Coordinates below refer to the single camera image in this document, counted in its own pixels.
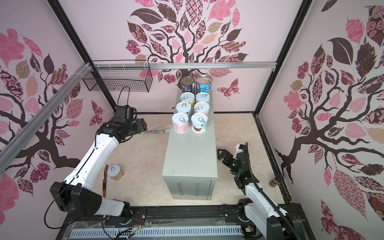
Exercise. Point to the small yellow can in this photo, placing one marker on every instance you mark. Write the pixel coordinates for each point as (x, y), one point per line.
(188, 97)

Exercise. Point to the white slotted cable duct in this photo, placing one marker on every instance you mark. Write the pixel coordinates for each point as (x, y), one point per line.
(156, 233)

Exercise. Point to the grey metal cabinet counter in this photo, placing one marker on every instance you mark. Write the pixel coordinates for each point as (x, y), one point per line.
(190, 167)

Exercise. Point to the blue chicken noodle soup can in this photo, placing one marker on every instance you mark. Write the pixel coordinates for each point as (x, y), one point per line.
(204, 84)

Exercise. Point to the teal short can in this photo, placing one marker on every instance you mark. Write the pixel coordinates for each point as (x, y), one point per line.
(199, 122)
(184, 107)

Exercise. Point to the brown spice bottle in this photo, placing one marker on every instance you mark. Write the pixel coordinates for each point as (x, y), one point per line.
(276, 181)

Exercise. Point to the brown short can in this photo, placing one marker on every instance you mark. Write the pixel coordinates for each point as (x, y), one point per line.
(115, 172)

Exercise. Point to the aluminium rail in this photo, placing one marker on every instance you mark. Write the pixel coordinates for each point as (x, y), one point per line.
(12, 149)
(170, 66)

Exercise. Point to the black wire basket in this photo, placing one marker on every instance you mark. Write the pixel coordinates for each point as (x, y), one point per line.
(128, 76)

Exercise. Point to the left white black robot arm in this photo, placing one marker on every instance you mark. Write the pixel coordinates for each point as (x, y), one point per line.
(74, 194)

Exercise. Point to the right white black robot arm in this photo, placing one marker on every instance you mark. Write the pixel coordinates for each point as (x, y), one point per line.
(271, 220)

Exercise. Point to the aluminium rail back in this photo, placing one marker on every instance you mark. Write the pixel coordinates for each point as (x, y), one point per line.
(170, 66)

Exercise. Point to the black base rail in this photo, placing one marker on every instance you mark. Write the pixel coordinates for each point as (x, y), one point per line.
(166, 216)

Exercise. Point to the metal tongs cream tips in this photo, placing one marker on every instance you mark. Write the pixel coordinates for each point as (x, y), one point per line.
(158, 130)

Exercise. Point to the dark navy tall can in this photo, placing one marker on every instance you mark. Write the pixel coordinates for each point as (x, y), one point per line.
(187, 85)

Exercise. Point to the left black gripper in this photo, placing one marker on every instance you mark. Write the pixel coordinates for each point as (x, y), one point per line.
(141, 125)

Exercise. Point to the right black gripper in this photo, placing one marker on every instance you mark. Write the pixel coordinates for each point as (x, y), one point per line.
(226, 153)

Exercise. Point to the green short can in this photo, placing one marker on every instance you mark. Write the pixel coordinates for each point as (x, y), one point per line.
(203, 97)

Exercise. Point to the aluminium rail left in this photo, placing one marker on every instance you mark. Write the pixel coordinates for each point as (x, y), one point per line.
(12, 149)

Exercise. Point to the pink short can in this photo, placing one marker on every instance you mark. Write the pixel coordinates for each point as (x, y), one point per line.
(180, 123)
(202, 107)

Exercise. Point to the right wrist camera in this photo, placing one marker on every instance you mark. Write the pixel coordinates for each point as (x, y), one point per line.
(240, 148)

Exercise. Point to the brown wooden knife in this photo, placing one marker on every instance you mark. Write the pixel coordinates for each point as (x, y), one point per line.
(105, 181)

